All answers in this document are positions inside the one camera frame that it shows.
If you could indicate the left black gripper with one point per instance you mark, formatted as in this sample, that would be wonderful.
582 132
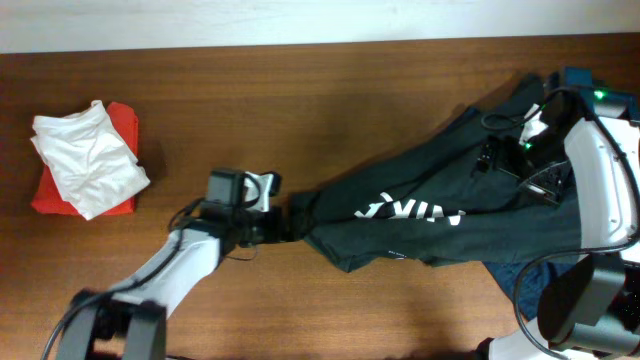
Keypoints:
285 233

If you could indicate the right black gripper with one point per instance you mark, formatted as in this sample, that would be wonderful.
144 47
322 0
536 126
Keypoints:
544 184

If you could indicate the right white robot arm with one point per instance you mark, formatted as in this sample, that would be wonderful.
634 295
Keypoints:
581 136

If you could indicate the navy blue trousers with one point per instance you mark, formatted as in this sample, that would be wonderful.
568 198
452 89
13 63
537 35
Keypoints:
533 283

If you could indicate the white folded t-shirt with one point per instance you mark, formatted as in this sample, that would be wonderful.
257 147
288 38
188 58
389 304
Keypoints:
92 167

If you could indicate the dark green Nike t-shirt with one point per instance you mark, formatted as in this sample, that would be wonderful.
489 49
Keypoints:
432 203

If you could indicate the red folded garment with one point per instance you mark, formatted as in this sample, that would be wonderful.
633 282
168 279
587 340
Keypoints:
47 199

